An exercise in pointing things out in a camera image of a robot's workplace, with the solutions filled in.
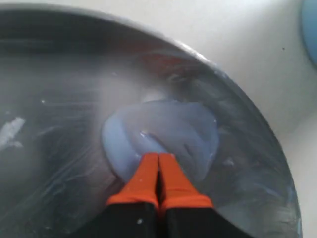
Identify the round stainless steel plate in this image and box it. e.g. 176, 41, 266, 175
0, 4, 302, 238

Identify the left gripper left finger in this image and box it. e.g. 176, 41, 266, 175
98, 153, 159, 238

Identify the blue soap pump bottle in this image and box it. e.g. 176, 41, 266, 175
301, 0, 317, 66

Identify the blue soap blob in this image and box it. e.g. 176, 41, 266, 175
102, 100, 219, 182

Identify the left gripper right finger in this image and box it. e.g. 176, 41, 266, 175
158, 153, 238, 238

